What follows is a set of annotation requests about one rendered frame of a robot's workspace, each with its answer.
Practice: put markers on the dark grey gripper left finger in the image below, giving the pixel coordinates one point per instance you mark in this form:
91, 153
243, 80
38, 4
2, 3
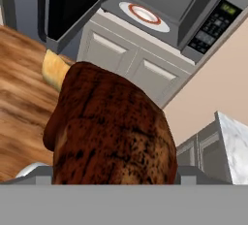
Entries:
43, 174

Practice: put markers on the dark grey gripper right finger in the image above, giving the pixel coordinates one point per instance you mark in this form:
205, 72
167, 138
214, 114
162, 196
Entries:
189, 174

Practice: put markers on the brown seared steak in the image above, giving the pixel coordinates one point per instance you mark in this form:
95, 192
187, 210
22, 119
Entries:
109, 128

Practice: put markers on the pale grey cupboard under microwave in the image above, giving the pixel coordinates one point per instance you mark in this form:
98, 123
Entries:
129, 54

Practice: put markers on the grey microwave oven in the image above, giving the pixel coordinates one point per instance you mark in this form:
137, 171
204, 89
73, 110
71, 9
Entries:
193, 6

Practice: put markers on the grey microwave door black window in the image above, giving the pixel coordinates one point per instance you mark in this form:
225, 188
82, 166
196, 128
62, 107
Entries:
74, 2

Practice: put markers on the white rounded object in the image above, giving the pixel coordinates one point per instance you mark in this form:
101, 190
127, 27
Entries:
30, 168

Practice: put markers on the grey cupboard run marble top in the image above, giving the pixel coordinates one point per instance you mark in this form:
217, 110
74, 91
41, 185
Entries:
210, 151

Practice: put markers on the pale grey cupboard door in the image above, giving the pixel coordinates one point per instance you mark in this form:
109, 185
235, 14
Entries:
158, 73
108, 48

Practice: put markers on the yellow bread piece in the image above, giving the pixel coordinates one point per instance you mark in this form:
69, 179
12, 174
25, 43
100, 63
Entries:
54, 69

